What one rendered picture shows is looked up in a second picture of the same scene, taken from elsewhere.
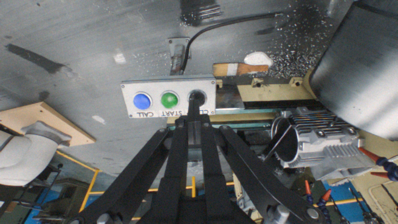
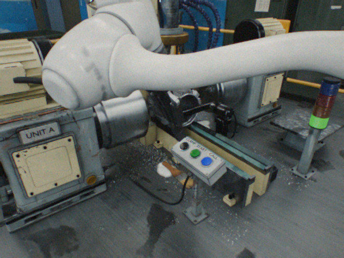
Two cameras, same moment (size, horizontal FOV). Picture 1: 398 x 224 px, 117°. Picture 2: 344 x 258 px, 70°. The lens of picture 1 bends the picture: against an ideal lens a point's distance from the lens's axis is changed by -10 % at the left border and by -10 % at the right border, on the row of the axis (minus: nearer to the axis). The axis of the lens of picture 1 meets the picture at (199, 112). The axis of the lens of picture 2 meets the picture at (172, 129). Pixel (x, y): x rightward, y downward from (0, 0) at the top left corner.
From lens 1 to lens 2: 0.60 m
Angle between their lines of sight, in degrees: 45
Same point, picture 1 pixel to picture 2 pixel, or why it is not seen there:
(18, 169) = not seen: outside the picture
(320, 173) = not seen: hidden behind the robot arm
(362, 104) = (135, 106)
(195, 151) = (297, 145)
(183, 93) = (186, 152)
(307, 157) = (177, 93)
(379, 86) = (127, 109)
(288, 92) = (166, 139)
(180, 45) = (192, 214)
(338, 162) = not seen: hidden behind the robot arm
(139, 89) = (201, 167)
